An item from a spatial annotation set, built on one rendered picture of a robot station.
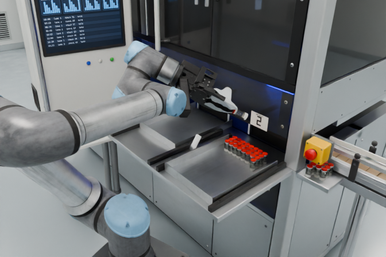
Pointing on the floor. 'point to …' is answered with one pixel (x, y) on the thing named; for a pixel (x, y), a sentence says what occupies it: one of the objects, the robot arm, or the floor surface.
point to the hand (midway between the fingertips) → (230, 110)
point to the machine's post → (305, 100)
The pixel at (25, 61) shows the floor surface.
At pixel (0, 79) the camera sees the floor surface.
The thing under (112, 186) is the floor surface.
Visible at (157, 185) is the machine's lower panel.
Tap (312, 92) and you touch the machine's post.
